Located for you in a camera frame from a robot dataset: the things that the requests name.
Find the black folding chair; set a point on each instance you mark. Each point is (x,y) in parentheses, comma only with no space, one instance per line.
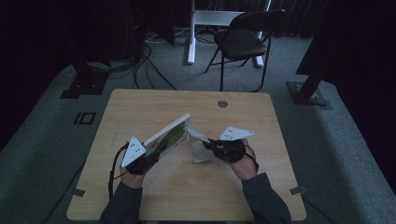
(243,40)

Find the black equipment rack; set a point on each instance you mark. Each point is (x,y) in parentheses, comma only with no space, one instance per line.
(136,31)

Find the black metal stand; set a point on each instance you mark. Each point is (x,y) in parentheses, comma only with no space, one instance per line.
(306,93)
(85,84)

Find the person's right hand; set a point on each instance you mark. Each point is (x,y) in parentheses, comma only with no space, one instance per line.
(247,168)

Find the black panel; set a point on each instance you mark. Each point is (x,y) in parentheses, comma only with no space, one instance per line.
(165,21)

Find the round grey table grommet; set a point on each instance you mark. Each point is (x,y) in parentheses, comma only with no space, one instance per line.
(222,104)

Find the white book with green picture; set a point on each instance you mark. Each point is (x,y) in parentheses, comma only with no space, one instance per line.
(169,135)

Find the grey tape strip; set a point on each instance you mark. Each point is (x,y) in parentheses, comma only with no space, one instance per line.
(78,192)
(298,190)

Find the white desk frame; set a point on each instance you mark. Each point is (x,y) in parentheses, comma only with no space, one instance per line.
(214,18)

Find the person's left hand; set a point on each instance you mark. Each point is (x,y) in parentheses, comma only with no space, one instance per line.
(132,179)

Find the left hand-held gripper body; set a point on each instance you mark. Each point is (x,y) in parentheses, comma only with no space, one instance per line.
(135,158)

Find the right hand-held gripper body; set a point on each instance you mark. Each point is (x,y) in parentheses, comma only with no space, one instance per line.
(232,149)

